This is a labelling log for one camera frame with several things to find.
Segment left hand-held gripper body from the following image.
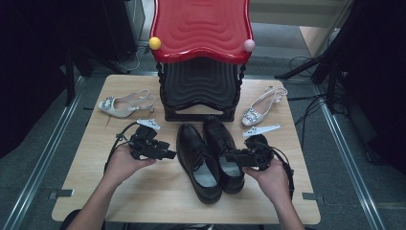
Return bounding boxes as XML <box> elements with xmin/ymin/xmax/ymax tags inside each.
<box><xmin>128</xmin><ymin>118</ymin><xmax>162</xmax><ymax>161</ymax></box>

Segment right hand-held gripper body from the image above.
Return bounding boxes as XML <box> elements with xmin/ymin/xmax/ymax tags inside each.
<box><xmin>242</xmin><ymin>124</ymin><xmax>282</xmax><ymax>171</ymax></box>

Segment black leather shoe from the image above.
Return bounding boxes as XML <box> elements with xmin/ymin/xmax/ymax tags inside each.
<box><xmin>176</xmin><ymin>123</ymin><xmax>223</xmax><ymax>205</ymax></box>
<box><xmin>202</xmin><ymin>115</ymin><xmax>246</xmax><ymax>196</ymax></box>

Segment white heeled sandal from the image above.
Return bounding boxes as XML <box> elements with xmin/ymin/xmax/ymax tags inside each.
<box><xmin>98</xmin><ymin>88</ymin><xmax>156</xmax><ymax>119</ymax></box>
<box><xmin>241</xmin><ymin>85</ymin><xmax>288</xmax><ymax>127</ymax></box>

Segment red and black shoe rack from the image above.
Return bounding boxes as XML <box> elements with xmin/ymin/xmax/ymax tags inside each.
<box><xmin>148</xmin><ymin>0</ymin><xmax>257</xmax><ymax>123</ymax></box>

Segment person's right hand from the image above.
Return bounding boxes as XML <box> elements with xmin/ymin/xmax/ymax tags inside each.
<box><xmin>242</xmin><ymin>157</ymin><xmax>290</xmax><ymax>205</ymax></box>

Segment person's left hand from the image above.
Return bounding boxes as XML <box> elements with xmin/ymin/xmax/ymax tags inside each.
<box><xmin>103</xmin><ymin>144</ymin><xmax>157</xmax><ymax>188</ymax></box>

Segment black tripod stand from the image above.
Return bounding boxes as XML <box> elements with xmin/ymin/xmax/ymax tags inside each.
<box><xmin>274</xmin><ymin>0</ymin><xmax>355</xmax><ymax>114</ymax></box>

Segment yellow ball knob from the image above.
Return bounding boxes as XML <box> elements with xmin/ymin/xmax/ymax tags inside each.
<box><xmin>148</xmin><ymin>36</ymin><xmax>163</xmax><ymax>51</ymax></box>

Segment pink ball knob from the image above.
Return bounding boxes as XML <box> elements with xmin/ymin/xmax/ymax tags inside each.
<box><xmin>243</xmin><ymin>38</ymin><xmax>257</xmax><ymax>53</ymax></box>

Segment black cabinet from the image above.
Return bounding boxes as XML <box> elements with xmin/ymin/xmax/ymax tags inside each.
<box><xmin>75</xmin><ymin>0</ymin><xmax>138</xmax><ymax>65</ymax></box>

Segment dark curtain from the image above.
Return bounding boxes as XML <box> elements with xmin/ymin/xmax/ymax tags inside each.
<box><xmin>334</xmin><ymin>0</ymin><xmax>406</xmax><ymax>175</ymax></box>
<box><xmin>0</xmin><ymin>0</ymin><xmax>78</xmax><ymax>159</ymax></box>

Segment left hand-held gripper cable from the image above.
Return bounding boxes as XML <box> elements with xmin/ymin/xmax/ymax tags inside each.
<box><xmin>103</xmin><ymin>122</ymin><xmax>138</xmax><ymax>173</ymax></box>

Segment hand-held gripper cable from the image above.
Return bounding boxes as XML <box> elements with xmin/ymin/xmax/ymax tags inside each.
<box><xmin>103</xmin><ymin>122</ymin><xmax>138</xmax><ymax>173</ymax></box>
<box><xmin>264</xmin><ymin>142</ymin><xmax>295</xmax><ymax>200</ymax></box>

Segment right hand-held gripper cable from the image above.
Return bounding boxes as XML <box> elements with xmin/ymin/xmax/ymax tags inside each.
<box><xmin>264</xmin><ymin>142</ymin><xmax>295</xmax><ymax>200</ymax></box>

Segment black floor cables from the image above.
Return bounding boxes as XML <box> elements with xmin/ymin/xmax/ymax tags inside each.
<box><xmin>286</xmin><ymin>56</ymin><xmax>329</xmax><ymax>148</ymax></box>

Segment grey table bracket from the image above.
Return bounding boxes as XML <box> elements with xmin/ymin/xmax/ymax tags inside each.
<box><xmin>302</xmin><ymin>192</ymin><xmax>325</xmax><ymax>204</ymax></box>
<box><xmin>48</xmin><ymin>189</ymin><xmax>75</xmax><ymax>201</ymax></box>

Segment white floor cable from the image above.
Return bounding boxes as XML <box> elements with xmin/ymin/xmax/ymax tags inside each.
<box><xmin>116</xmin><ymin>46</ymin><xmax>147</xmax><ymax>73</ymax></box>

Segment metal floor rail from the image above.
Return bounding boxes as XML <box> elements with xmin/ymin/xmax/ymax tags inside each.
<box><xmin>0</xmin><ymin>76</ymin><xmax>85</xmax><ymax>230</ymax></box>
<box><xmin>314</xmin><ymin>85</ymin><xmax>387</xmax><ymax>230</ymax></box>

